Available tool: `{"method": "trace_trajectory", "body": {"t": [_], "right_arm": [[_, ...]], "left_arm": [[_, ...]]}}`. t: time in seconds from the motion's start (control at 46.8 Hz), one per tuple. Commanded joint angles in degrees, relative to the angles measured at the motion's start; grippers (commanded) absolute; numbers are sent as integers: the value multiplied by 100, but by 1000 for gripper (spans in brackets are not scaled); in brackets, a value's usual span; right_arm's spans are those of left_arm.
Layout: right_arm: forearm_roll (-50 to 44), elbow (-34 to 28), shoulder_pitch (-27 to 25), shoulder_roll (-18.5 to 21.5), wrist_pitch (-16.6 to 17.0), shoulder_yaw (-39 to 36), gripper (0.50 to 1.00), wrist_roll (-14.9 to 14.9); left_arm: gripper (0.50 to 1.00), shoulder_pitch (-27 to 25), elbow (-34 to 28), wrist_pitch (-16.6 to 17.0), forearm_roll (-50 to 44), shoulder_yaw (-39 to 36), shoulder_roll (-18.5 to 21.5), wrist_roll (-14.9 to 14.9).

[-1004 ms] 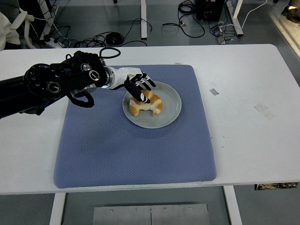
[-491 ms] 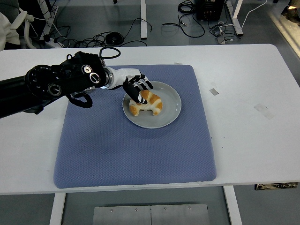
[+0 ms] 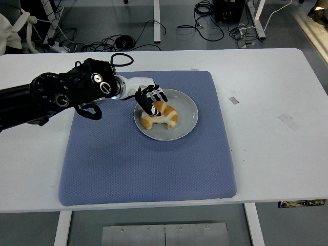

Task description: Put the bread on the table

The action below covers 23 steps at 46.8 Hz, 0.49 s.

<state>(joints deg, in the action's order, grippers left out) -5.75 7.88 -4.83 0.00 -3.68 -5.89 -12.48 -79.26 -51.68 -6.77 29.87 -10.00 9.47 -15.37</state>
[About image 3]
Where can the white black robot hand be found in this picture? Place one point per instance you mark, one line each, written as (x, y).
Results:
(135, 84)

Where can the orange white croissant bread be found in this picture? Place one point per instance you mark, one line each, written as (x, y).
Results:
(169, 115)

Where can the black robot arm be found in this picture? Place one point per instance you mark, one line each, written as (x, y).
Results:
(77, 84)

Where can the black round disc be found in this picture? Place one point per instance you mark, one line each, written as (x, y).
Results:
(124, 41)

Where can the grey round plate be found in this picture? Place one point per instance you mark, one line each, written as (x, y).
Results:
(184, 123)

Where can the blue quilted mat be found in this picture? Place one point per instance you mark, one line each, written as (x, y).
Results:
(143, 169)

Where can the white power strip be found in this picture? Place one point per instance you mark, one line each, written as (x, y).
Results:
(57, 47)

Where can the small grey tape piece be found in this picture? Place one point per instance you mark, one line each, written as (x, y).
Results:
(234, 100)

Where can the grey power adapter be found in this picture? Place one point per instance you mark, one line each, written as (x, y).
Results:
(237, 34)

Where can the grey foot pedal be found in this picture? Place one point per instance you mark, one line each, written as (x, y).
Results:
(241, 44)

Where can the black equipment box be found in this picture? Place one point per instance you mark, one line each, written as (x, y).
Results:
(228, 11)

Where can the white fabric bundle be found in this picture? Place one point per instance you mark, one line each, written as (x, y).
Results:
(10, 36)

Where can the white desk leg with foot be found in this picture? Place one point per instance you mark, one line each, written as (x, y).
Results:
(259, 23)

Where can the white table leg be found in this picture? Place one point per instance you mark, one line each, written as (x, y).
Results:
(255, 225)
(62, 228)

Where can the person's foot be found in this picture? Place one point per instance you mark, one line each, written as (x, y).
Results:
(319, 16)

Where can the dark mottled panel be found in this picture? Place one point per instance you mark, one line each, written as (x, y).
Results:
(302, 203)

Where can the white desk leg post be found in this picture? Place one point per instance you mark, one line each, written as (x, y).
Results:
(157, 20)

